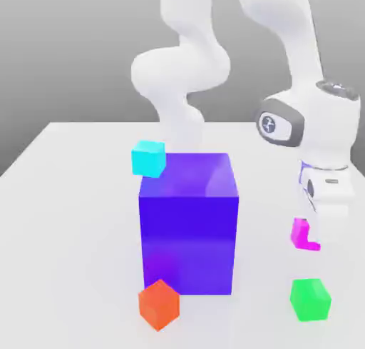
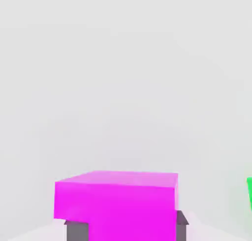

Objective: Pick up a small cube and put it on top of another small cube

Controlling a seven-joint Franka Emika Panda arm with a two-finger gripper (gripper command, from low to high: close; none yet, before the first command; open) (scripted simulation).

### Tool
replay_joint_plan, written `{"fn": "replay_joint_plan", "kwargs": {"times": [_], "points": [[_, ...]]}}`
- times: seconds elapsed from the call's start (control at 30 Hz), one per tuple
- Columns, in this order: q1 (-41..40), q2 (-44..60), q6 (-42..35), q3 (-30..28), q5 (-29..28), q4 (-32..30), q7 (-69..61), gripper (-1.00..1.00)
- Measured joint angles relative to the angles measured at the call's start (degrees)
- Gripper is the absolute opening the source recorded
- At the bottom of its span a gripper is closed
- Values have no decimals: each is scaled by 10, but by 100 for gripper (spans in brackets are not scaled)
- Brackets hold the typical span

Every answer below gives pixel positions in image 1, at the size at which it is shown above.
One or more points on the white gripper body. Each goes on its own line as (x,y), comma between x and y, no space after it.
(333,189)

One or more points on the small magenta cube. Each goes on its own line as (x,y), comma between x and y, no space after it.
(298,234)

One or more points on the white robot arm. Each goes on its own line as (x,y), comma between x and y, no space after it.
(182,69)

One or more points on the small green cube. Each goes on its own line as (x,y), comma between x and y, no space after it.
(310,300)

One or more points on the small cyan cube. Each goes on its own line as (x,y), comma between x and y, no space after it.
(146,160)

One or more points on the small orange cube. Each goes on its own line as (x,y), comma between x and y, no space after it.
(158,306)

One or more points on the large purple box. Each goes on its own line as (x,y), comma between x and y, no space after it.
(188,234)

